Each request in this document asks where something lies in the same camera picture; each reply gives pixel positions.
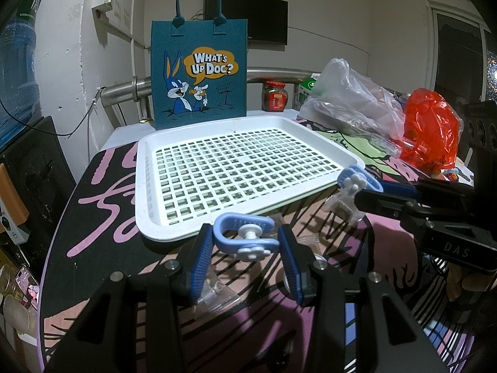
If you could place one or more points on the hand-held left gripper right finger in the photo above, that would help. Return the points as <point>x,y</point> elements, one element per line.
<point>289,256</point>

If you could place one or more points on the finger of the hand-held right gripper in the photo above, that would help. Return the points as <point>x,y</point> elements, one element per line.
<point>396,189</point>
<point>380,202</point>

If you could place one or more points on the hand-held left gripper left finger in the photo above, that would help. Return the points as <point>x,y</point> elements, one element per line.
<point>202,258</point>

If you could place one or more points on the clear plastic packet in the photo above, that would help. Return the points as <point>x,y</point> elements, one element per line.
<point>341,208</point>
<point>213,295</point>

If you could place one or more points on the blue plastic clip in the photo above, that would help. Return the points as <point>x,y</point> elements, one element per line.
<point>229,219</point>
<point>345,178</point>

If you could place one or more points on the white perforated plastic tray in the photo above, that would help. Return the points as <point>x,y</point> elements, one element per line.
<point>144,202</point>

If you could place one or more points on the person's right hand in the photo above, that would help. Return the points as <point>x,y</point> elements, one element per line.
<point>466,284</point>

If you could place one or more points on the red plastic bag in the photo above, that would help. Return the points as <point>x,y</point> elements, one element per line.
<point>427,128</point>

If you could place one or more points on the printed cartoon blanket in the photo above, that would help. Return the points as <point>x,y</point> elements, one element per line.
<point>116,209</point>

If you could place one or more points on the clear plastic bag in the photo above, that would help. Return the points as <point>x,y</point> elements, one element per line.
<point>349,101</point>

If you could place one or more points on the green and white carton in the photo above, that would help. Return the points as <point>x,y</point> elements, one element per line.
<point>305,89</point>

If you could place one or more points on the dark glass door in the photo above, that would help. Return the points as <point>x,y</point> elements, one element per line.
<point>458,58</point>

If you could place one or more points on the red-lidded glass jar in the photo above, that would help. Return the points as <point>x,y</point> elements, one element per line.
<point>275,99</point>

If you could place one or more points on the blue cartoon tote bag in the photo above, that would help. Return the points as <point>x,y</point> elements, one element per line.
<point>209,101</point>

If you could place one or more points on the pink printed packet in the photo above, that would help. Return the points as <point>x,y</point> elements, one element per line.
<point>29,283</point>

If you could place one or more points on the black cabinet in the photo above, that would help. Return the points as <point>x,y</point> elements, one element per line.
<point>42,171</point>

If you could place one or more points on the stack of clear plastic cups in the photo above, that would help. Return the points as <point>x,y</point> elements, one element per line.
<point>15,311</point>

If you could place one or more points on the white power socket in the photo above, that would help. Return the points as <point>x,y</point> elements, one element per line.
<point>9,227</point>

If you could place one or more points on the brown cardboard box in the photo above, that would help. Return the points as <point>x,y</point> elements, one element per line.
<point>11,194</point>

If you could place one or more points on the blue water jug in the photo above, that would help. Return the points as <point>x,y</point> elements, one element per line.
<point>19,66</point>

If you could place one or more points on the metal bed rail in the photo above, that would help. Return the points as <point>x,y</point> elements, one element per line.
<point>124,89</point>

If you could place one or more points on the black wall television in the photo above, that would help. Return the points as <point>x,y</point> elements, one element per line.
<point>248,15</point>

